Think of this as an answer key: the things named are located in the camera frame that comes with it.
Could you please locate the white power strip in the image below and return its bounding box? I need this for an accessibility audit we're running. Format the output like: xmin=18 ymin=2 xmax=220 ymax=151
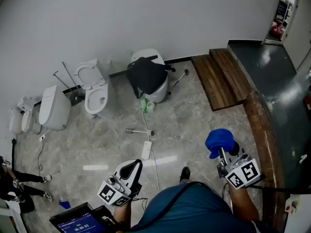
xmin=141 ymin=141 xmax=153 ymax=160

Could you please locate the person's left forearm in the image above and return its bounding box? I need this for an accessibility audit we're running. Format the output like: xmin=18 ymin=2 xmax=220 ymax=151
xmin=113 ymin=201 xmax=133 ymax=225

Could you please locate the person's right forearm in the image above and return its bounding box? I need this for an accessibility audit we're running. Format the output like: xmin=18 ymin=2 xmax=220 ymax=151
xmin=228 ymin=185 xmax=260 ymax=222

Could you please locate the wooden step platform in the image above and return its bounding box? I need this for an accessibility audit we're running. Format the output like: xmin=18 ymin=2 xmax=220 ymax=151
xmin=190 ymin=48 xmax=251 ymax=112

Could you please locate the black tablet with lit screen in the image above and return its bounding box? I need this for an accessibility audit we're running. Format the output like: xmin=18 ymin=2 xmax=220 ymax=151
xmin=49 ymin=202 xmax=107 ymax=233

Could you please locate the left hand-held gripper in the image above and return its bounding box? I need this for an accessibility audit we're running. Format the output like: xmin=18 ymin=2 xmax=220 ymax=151
xmin=97 ymin=159 xmax=144 ymax=207

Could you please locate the boxy white closed-lid toilet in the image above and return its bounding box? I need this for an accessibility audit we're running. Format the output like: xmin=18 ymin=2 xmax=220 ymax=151
xmin=38 ymin=85 xmax=71 ymax=131

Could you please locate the blue cloth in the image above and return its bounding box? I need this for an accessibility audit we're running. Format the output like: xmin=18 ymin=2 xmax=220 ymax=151
xmin=205 ymin=128 xmax=236 ymax=159

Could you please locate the white toilet with angular tank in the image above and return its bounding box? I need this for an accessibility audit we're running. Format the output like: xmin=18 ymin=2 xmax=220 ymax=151
xmin=17 ymin=96 xmax=42 ymax=134

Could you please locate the person's black left shoe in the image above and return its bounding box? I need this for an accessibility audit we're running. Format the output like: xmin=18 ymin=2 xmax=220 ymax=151
xmin=179 ymin=166 xmax=191 ymax=183

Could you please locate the toilet brush with dark head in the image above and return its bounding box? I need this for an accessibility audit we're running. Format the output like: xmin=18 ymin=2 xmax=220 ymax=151
xmin=173 ymin=68 xmax=190 ymax=87

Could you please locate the white equipment box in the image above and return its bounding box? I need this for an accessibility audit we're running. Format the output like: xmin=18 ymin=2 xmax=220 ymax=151
xmin=283 ymin=194 xmax=311 ymax=233

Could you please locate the thin metal T-handle rod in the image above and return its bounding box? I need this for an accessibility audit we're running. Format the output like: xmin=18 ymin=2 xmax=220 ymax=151
xmin=52 ymin=71 xmax=73 ymax=93

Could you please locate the white toilet with open seat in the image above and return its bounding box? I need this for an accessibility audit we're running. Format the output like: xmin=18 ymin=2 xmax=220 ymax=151
xmin=73 ymin=58 xmax=118 ymax=120

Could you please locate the metal pole with black base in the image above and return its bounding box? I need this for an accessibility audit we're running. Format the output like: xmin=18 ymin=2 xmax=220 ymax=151
xmin=62 ymin=61 xmax=86 ymax=106

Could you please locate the black floor cable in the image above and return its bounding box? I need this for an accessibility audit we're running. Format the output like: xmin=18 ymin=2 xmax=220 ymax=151
xmin=37 ymin=139 xmax=45 ymax=172

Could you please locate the white door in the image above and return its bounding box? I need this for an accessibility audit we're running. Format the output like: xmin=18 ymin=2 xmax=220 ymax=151
xmin=282 ymin=0 xmax=311 ymax=71

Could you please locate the black tablet mount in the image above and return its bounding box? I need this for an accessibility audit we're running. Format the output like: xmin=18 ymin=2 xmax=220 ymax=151
xmin=92 ymin=205 xmax=121 ymax=233

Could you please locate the red bag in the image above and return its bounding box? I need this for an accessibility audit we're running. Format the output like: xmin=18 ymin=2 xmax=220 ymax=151
xmin=271 ymin=22 xmax=283 ymax=36

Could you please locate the black backpack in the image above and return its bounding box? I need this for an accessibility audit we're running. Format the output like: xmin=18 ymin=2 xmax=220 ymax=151
xmin=125 ymin=56 xmax=176 ymax=100

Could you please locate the person's blue shirt torso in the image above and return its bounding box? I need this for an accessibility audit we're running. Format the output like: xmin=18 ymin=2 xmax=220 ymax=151
xmin=131 ymin=182 xmax=268 ymax=233

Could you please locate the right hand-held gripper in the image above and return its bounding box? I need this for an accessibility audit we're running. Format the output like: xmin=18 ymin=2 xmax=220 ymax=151
xmin=217 ymin=141 xmax=265 ymax=190

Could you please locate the white power cable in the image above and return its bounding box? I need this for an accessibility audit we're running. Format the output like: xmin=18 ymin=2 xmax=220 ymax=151
xmin=141 ymin=110 xmax=161 ymax=193

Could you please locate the curved wooden ledge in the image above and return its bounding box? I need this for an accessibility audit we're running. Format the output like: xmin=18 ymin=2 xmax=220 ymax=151
xmin=243 ymin=91 xmax=285 ymax=230

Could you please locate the round white closed-lid toilet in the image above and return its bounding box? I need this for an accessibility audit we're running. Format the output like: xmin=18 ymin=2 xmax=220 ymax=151
xmin=130 ymin=48 xmax=169 ymax=104

